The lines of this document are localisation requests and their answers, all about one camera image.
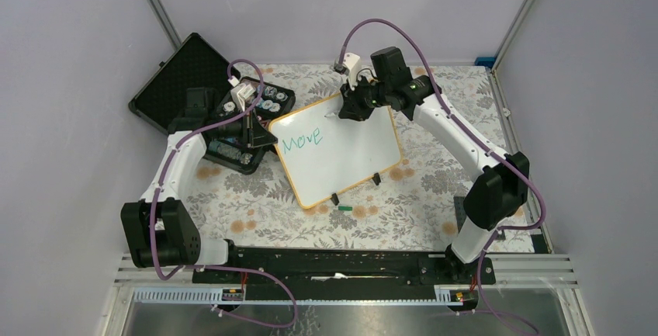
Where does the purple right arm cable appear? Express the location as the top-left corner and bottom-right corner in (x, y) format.
(334, 18), (548, 336)

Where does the black whiteboard foot clip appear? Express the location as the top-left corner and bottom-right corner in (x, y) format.
(331, 193), (340, 206)
(372, 172), (382, 186)

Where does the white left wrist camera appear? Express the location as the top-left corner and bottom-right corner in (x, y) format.
(228, 76), (256, 112)

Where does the white slotted cable duct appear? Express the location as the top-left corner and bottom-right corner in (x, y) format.
(132, 285), (464, 306)

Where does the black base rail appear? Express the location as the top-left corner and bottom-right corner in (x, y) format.
(192, 247), (496, 301)

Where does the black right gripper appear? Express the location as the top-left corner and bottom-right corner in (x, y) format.
(339, 73), (391, 122)

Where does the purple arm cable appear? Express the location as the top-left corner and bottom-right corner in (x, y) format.
(149, 59), (300, 331)
(334, 18), (548, 336)

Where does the blue corner bracket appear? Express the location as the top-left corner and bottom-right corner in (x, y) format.
(474, 57), (497, 69)

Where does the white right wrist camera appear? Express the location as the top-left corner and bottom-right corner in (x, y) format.
(334, 52), (362, 91)

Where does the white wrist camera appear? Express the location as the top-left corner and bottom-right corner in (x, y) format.
(228, 76), (256, 112)
(334, 52), (362, 91)

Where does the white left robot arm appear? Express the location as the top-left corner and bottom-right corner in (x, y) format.
(120, 80), (277, 282)

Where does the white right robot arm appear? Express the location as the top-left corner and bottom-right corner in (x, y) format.
(334, 47), (530, 283)

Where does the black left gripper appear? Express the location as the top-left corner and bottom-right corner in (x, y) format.
(210, 104), (278, 147)

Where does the yellow framed whiteboard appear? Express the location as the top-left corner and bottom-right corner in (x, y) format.
(268, 94), (403, 209)

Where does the grey lego baseplate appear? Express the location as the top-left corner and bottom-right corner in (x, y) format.
(453, 196), (466, 230)

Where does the black poker chip case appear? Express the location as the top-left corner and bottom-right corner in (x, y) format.
(128, 33), (275, 175)

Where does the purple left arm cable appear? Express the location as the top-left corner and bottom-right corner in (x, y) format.
(149, 59), (300, 331)

